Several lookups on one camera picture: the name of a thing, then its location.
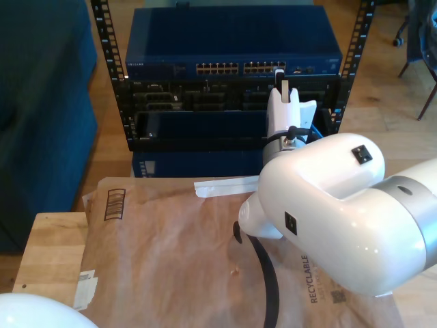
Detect blue device under rack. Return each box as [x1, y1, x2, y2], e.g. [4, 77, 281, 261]
[131, 150, 266, 178]

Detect long white tape strip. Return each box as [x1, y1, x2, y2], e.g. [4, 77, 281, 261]
[193, 176, 260, 198]

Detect office chair castor base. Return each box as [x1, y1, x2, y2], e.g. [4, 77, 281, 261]
[391, 13, 410, 48]

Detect chair with draped jacket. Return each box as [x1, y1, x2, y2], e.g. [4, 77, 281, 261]
[397, 0, 437, 122]

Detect brown paper mailer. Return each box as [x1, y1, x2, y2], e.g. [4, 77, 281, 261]
[73, 176, 406, 328]

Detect blue sofa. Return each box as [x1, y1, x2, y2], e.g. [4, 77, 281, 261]
[0, 0, 100, 256]

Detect white paper label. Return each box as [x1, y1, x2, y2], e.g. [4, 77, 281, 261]
[73, 269, 99, 311]

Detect thick black camera cable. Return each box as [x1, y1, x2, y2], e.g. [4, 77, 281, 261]
[285, 124, 325, 143]

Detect blue network switch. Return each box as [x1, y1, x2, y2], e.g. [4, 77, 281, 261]
[124, 6, 343, 80]

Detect black rack frame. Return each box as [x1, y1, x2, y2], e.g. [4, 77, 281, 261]
[90, 0, 376, 153]

